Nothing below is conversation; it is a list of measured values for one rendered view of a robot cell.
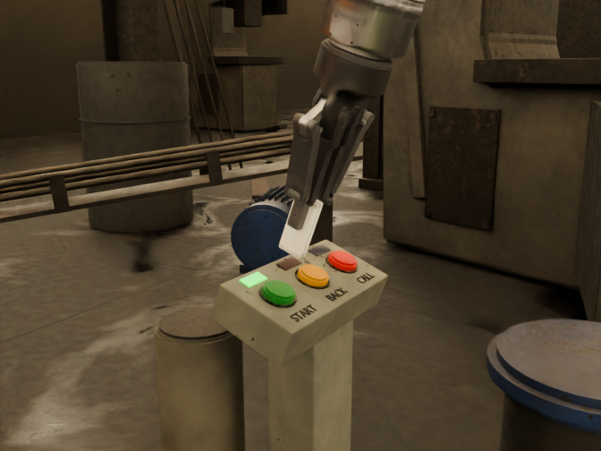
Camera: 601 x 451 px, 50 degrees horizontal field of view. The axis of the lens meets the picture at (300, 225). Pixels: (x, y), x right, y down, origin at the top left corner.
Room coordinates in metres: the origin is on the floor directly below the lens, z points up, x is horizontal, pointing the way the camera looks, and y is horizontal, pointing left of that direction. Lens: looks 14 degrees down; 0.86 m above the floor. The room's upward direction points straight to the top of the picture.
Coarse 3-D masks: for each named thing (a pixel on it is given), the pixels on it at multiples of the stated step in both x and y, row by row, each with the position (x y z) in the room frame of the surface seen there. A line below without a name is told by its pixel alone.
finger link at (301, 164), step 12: (312, 120) 0.62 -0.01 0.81; (312, 132) 0.61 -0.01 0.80; (300, 144) 0.63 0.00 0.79; (312, 144) 0.62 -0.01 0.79; (300, 156) 0.64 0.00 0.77; (312, 156) 0.63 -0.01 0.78; (288, 168) 0.65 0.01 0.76; (300, 168) 0.64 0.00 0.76; (312, 168) 0.64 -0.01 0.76; (288, 180) 0.65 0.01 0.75; (300, 180) 0.64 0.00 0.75; (300, 192) 0.65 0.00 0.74
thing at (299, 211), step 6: (288, 192) 0.66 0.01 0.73; (294, 192) 0.65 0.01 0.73; (294, 198) 0.65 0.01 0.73; (294, 204) 0.68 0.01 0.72; (300, 204) 0.67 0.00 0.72; (306, 204) 0.67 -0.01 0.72; (294, 210) 0.68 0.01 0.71; (300, 210) 0.67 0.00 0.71; (306, 210) 0.68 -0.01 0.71; (294, 216) 0.68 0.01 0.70; (300, 216) 0.67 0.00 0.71; (306, 216) 0.68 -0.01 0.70; (288, 222) 0.68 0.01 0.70; (294, 222) 0.68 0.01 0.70; (300, 222) 0.68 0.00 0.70; (294, 228) 0.68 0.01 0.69; (300, 228) 0.68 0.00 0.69
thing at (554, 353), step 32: (544, 320) 1.04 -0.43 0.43; (576, 320) 1.04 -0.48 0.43; (512, 352) 0.92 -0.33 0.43; (544, 352) 0.92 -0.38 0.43; (576, 352) 0.92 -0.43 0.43; (512, 384) 0.84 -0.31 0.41; (544, 384) 0.81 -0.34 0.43; (576, 384) 0.81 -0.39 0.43; (512, 416) 0.89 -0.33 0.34; (544, 416) 0.81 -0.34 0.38; (576, 416) 0.77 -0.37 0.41; (512, 448) 0.88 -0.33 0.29; (544, 448) 0.83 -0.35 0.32; (576, 448) 0.80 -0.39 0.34
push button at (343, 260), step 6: (330, 252) 0.84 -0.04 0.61; (336, 252) 0.84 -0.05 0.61; (342, 252) 0.84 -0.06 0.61; (330, 258) 0.82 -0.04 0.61; (336, 258) 0.82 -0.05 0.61; (342, 258) 0.83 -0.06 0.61; (348, 258) 0.83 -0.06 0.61; (354, 258) 0.84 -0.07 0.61; (336, 264) 0.82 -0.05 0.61; (342, 264) 0.82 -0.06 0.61; (348, 264) 0.82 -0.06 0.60; (354, 264) 0.83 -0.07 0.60; (348, 270) 0.82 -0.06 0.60
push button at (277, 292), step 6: (270, 282) 0.71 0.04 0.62; (276, 282) 0.72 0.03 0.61; (282, 282) 0.72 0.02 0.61; (264, 288) 0.70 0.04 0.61; (270, 288) 0.70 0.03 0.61; (276, 288) 0.70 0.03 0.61; (282, 288) 0.71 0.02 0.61; (288, 288) 0.71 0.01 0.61; (264, 294) 0.70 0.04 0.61; (270, 294) 0.69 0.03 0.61; (276, 294) 0.69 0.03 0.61; (282, 294) 0.69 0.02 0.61; (288, 294) 0.70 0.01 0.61; (294, 294) 0.71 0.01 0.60; (270, 300) 0.69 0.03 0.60; (276, 300) 0.69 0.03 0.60; (282, 300) 0.69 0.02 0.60; (288, 300) 0.69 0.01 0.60
